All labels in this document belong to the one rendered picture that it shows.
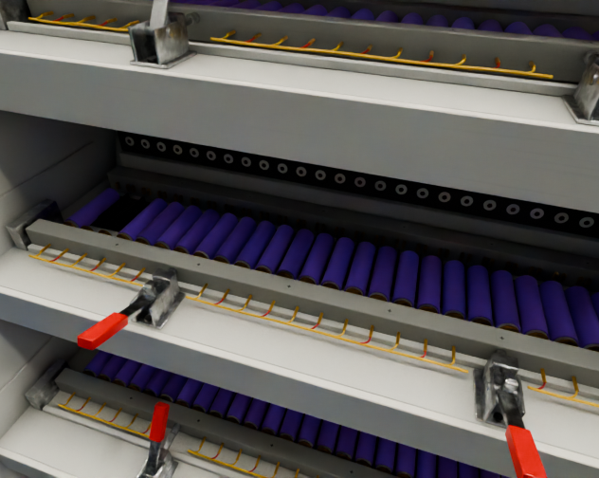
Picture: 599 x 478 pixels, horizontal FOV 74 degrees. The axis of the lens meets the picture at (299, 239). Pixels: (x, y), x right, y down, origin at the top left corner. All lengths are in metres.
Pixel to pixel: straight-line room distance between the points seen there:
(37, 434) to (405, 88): 0.49
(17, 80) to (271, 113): 0.19
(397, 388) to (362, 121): 0.19
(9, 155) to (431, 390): 0.42
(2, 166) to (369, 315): 0.35
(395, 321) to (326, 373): 0.06
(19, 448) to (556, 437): 0.49
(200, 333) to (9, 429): 0.29
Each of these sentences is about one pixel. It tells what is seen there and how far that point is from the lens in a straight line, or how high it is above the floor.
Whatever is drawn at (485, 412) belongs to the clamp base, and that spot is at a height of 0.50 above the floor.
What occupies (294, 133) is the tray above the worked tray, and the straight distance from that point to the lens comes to 0.26.
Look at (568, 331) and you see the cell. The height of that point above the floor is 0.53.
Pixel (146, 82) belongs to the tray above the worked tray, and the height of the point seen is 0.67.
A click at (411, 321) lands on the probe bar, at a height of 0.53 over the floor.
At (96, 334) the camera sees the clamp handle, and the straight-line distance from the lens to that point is 0.30.
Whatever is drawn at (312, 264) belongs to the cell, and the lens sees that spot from 0.36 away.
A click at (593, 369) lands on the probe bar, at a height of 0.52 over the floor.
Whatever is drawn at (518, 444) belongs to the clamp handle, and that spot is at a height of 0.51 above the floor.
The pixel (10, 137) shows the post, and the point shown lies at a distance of 0.47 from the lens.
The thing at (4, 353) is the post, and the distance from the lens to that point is 0.52.
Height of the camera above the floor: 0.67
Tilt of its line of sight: 19 degrees down
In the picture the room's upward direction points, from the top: 8 degrees clockwise
